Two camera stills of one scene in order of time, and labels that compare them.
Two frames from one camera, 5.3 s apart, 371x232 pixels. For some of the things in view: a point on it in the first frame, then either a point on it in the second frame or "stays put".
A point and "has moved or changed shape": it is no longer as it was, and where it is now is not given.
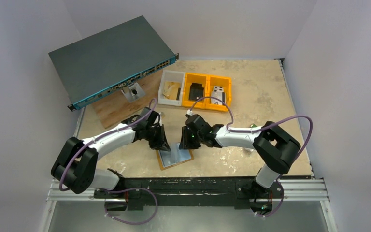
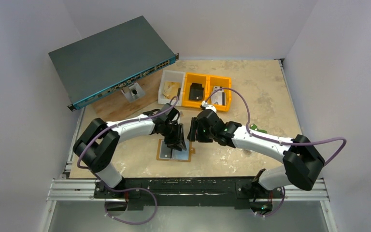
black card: (196, 91) → (165, 152)
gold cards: (171, 90) stays put
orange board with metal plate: (176, 156) has moved or changed shape
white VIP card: (221, 95) stays put
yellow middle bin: (191, 78) stays put
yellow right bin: (211, 81) stays put
